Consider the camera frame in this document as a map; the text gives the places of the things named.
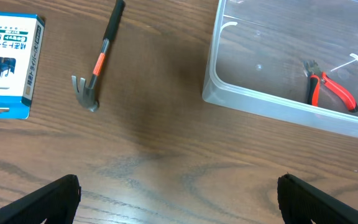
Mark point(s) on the clear plastic container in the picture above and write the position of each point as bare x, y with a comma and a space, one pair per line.
256, 59

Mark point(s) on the blue white screwdriver box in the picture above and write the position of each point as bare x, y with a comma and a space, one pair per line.
20, 46

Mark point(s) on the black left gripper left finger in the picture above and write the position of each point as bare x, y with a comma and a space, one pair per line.
56, 202

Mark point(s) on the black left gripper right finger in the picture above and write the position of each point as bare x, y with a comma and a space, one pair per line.
300, 202

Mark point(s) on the small claw hammer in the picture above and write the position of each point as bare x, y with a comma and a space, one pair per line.
85, 92

